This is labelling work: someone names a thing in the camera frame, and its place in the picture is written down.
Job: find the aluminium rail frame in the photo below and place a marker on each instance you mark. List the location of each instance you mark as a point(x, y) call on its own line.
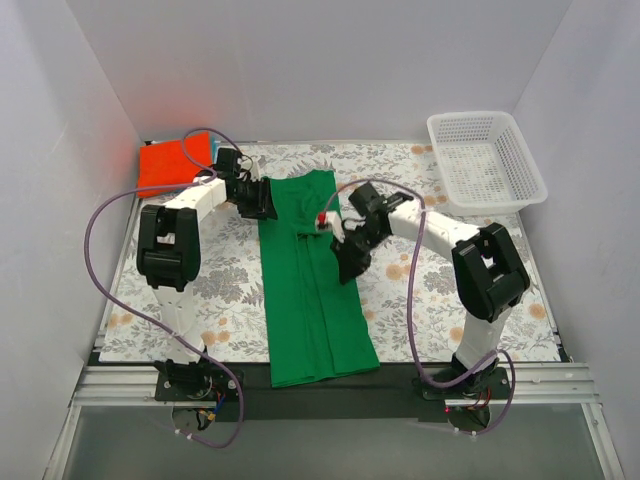
point(551, 426)

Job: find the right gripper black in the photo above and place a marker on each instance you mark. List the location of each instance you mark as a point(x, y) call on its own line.
point(357, 245)

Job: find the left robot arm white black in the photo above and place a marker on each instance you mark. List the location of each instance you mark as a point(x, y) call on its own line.
point(169, 255)

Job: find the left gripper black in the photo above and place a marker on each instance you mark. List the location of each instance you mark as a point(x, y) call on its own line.
point(260, 198)

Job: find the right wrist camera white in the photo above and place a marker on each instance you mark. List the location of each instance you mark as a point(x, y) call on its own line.
point(330, 222)

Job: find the floral patterned table mat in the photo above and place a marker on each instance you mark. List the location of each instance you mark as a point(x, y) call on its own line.
point(408, 295)

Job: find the folded orange t shirt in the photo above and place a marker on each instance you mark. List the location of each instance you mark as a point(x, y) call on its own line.
point(165, 164)

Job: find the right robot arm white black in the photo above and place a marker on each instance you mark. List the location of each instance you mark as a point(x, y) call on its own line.
point(489, 274)

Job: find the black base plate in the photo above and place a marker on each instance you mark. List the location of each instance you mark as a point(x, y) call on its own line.
point(392, 391)

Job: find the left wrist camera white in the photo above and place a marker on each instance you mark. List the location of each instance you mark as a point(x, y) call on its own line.
point(250, 169)

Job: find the white plastic basket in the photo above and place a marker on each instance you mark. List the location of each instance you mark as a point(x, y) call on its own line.
point(485, 164)

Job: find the folded blue t shirt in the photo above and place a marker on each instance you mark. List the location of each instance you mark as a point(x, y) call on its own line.
point(214, 147)

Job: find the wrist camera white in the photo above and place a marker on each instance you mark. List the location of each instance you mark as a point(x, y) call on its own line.
point(330, 222)
point(250, 169)

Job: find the green t shirt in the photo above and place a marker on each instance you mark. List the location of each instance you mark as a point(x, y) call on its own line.
point(315, 325)

